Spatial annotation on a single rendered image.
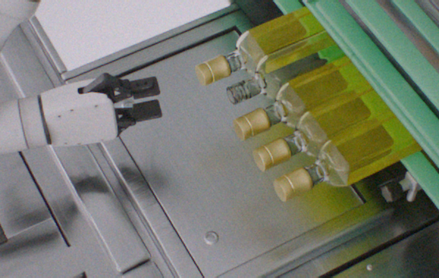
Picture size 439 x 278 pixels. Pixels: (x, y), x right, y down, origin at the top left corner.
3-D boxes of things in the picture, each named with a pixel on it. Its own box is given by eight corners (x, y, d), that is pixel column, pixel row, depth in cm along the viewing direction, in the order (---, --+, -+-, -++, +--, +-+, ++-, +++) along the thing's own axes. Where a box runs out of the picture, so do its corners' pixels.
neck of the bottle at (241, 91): (253, 83, 142) (225, 95, 141) (254, 70, 140) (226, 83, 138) (262, 97, 141) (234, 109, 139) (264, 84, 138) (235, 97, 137)
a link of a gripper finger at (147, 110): (120, 135, 142) (163, 126, 143) (118, 123, 139) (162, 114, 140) (116, 119, 144) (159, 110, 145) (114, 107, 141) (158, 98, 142)
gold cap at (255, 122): (257, 116, 139) (232, 128, 138) (258, 102, 136) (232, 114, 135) (270, 134, 137) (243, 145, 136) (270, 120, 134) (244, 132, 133)
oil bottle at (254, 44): (344, 10, 153) (229, 59, 147) (348, -14, 148) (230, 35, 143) (363, 33, 150) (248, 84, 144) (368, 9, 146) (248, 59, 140)
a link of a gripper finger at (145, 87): (115, 104, 136) (160, 95, 136) (113, 90, 133) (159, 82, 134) (111, 87, 137) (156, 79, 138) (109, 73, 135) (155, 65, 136)
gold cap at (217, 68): (219, 65, 145) (194, 75, 144) (219, 49, 142) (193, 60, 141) (230, 80, 143) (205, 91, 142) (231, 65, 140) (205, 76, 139)
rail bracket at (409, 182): (444, 168, 145) (372, 203, 141) (454, 142, 140) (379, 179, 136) (459, 187, 143) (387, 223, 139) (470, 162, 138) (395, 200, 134)
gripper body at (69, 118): (45, 161, 139) (120, 145, 140) (34, 120, 130) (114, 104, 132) (39, 121, 143) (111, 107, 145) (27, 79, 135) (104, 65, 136)
